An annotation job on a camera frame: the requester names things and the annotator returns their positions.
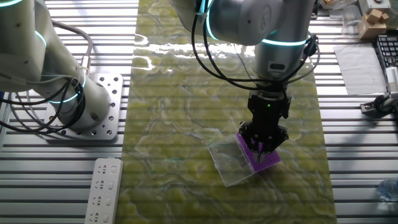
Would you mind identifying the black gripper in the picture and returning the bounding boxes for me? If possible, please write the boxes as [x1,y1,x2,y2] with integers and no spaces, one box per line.
[238,90,292,163]

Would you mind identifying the purple pipette tip rack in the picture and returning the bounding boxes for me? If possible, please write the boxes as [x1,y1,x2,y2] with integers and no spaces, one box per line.
[235,132,282,174]

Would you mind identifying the clear plastic rack lid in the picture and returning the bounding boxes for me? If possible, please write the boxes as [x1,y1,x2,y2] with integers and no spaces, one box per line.
[207,134,255,187]

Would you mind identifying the green marble pattern mat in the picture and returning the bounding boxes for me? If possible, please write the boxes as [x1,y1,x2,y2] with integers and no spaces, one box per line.
[114,0,338,224]

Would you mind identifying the white paper sheet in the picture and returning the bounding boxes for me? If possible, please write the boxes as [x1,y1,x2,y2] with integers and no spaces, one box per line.
[333,42,388,96]

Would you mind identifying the clear water bottle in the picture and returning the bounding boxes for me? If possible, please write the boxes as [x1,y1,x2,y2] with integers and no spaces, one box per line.
[377,178,398,202]

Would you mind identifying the clear glass beaker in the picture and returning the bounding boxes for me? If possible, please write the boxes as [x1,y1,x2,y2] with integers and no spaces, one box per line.
[340,2,363,35]

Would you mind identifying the black keyboard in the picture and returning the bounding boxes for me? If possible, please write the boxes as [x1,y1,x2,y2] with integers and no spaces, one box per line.
[374,34,398,69]

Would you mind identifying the metal robot mounting plate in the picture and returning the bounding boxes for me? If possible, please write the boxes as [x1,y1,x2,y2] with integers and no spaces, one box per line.
[42,73,124,141]

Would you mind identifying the small wooden cube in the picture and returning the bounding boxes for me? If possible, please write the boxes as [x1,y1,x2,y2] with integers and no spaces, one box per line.
[366,8,383,24]

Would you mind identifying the white power strip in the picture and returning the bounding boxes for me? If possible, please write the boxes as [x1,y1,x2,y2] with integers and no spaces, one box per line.
[84,157,124,224]

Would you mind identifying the white device with knob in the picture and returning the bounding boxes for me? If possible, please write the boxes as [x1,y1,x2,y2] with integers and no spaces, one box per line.
[359,0,392,10]

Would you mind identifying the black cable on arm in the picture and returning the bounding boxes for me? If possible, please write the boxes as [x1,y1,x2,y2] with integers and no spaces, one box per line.
[191,0,321,91]

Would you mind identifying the silver depth camera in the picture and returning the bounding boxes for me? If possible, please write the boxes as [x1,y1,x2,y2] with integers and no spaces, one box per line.
[385,66,398,93]

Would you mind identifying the black cable bundle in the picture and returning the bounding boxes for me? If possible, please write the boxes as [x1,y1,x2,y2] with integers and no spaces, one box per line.
[0,77,87,134]

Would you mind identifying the thick grey robot cable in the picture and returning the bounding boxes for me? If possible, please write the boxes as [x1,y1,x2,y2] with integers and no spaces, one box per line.
[51,20,94,75]

